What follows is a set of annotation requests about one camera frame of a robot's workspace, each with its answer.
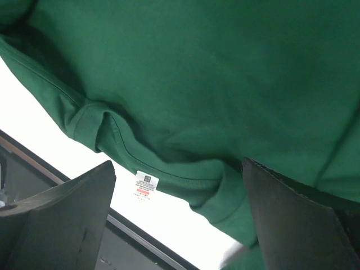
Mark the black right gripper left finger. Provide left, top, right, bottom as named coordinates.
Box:
left=1, top=161, right=116, bottom=269

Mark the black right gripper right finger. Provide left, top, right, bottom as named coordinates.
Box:
left=242, top=158, right=359, bottom=269

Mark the dark green t shirt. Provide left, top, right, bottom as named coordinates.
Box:
left=1, top=1, right=359, bottom=269

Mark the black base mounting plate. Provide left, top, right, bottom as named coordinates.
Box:
left=1, top=133, right=194, bottom=269

